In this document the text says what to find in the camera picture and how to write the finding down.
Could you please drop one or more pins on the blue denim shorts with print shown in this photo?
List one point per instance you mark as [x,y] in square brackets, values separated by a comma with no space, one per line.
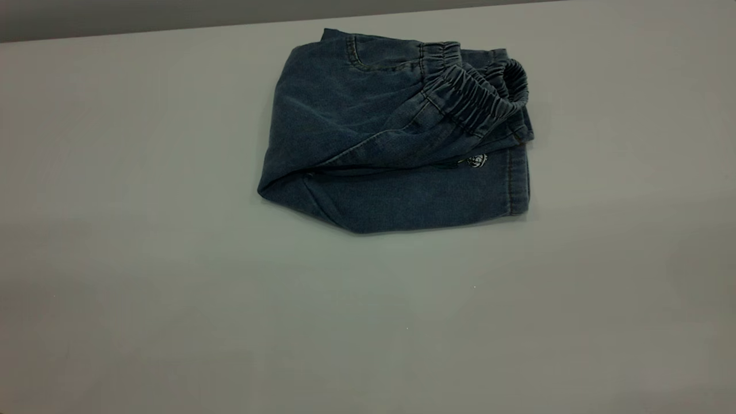
[356,132]

